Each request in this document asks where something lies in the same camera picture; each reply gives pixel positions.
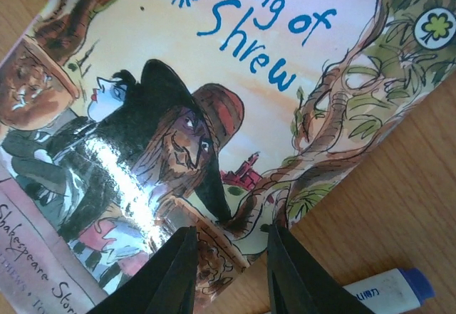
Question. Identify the pink Taming of Shrew book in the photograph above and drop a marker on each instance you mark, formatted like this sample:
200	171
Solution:
123	121

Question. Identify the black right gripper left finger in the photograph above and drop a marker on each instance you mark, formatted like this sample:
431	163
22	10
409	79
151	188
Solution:
165	284

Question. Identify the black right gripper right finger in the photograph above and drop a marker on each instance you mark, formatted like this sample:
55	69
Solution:
298	283

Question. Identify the purple cap whiteboard marker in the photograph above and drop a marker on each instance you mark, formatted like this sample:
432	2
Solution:
398	290

